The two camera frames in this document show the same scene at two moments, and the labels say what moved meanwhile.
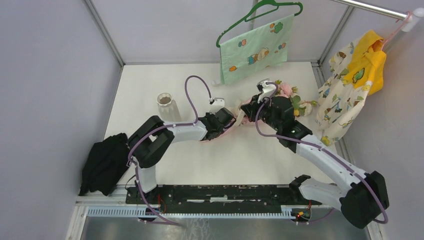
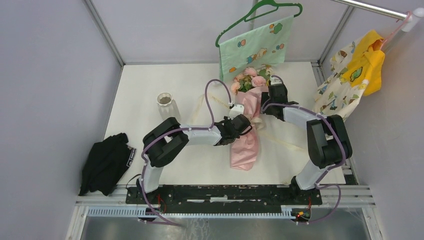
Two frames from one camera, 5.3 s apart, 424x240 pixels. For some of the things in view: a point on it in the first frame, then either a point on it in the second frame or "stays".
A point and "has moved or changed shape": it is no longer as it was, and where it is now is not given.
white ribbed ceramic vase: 165,103 stays
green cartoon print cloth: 261,49 stays
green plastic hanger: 276,3 stays
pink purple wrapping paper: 304,109 has moved or changed shape
